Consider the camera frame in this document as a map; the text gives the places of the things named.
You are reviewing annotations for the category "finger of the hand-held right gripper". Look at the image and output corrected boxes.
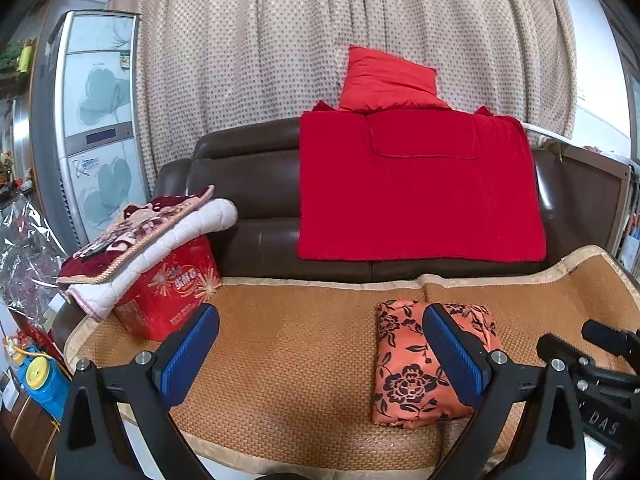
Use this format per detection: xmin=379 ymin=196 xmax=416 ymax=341
xmin=537 ymin=332 xmax=640 ymax=386
xmin=581 ymin=319 xmax=640 ymax=359

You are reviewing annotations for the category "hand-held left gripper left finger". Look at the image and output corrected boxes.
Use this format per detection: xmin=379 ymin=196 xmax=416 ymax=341
xmin=52 ymin=304 xmax=221 ymax=480

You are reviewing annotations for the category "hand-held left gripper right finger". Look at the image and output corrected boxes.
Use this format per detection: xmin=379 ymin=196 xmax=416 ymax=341
xmin=422 ymin=302 xmax=587 ymax=480

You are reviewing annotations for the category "orange floral garment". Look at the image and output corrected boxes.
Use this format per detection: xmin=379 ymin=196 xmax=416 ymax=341
xmin=371 ymin=299 xmax=503 ymax=430

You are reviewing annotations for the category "red printed gift box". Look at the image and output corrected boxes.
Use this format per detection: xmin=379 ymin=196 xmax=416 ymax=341
xmin=112 ymin=235 xmax=223 ymax=343

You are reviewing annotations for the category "woven bamboo mat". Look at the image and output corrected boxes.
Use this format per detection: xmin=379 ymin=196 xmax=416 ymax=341
xmin=65 ymin=245 xmax=640 ymax=476

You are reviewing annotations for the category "white quilted blanket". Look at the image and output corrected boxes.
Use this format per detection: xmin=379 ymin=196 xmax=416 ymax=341
xmin=60 ymin=199 xmax=238 ymax=321

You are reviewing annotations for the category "maroon floral blanket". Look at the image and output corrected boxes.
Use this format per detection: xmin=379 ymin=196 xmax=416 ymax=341
xmin=56 ymin=185 xmax=216 ymax=283

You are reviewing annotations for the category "blue and yellow toy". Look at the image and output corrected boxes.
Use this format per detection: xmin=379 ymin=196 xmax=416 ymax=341
xmin=15 ymin=342 xmax=72 ymax=422

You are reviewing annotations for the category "brown leather sofa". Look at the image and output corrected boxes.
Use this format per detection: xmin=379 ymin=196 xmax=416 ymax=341
xmin=50 ymin=119 xmax=626 ymax=356

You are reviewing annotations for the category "red blanket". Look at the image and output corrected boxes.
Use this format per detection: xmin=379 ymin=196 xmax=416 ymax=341
xmin=297 ymin=101 xmax=548 ymax=263

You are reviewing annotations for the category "wooden side cabinet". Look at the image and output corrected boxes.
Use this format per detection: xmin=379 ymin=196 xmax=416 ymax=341
xmin=0 ymin=385 xmax=63 ymax=480

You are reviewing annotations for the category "clear plastic sheet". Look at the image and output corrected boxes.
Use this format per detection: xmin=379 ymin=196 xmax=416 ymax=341
xmin=0 ymin=200 xmax=76 ymax=323

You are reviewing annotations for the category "silver floral refrigerator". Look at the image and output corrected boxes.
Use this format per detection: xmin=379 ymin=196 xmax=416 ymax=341
xmin=30 ymin=10 xmax=151 ymax=248

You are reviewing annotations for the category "red pillow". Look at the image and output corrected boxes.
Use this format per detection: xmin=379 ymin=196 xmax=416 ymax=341
xmin=339 ymin=45 xmax=451 ymax=112

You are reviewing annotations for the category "beige dotted curtain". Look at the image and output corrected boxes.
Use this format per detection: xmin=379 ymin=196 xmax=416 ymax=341
xmin=107 ymin=0 xmax=586 ymax=201

